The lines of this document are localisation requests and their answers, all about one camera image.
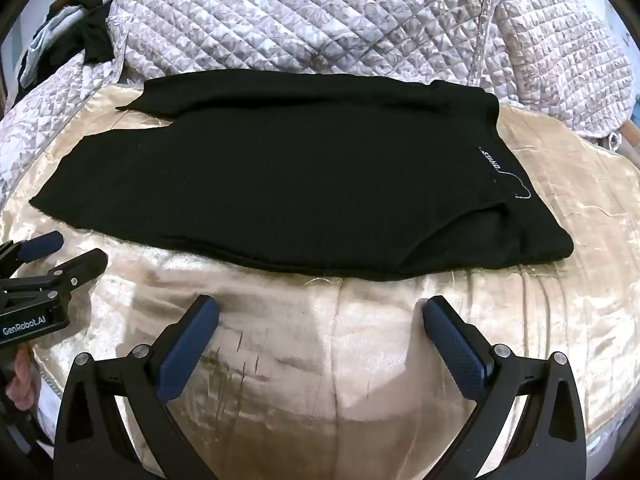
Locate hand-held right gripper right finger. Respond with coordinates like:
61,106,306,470
421,296,588,480

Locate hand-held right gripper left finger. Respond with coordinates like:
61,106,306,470
52,295,236,480

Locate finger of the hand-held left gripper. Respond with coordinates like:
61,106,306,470
0,249,109,311
0,232,65,281

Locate black pants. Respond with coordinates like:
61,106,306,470
28,69,575,281

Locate person's left hand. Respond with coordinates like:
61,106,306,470
11,347,41,413

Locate golden satin bed cover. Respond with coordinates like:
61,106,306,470
0,82,640,480

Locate light blue cloth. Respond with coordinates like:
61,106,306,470
19,2,90,88

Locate dark cloth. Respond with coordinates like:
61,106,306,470
80,0,117,65

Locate quilted floral blanket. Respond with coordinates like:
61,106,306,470
0,0,636,221

